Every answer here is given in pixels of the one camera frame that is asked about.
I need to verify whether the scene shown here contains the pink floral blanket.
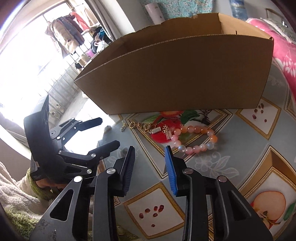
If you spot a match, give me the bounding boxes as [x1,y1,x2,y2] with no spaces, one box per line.
[246,18,295,97]

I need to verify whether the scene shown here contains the pink orange bead bracelet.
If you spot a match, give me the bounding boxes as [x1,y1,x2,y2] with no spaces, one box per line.
[170,124,218,155]

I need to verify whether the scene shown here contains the teal floral hanging cloth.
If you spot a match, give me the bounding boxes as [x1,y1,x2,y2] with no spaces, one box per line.
[139,0,216,20]

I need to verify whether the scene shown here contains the gold chain charm bracelet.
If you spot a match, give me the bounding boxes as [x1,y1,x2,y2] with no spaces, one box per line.
[120,121,173,141]

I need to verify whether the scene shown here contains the fruit pattern tablecloth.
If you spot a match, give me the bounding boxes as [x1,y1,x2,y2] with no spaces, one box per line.
[99,62,295,240]

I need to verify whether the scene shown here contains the brown cardboard box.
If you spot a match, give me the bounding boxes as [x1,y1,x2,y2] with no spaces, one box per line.
[75,13,274,114]

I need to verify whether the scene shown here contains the left hand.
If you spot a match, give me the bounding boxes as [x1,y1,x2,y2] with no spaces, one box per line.
[36,178,67,189]

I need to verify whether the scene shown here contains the green fuzzy sleeve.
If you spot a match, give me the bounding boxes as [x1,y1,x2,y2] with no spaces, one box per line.
[26,170,58,201]

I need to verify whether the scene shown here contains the hanging clothes rack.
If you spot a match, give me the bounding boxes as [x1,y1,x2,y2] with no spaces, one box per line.
[45,11,113,70]

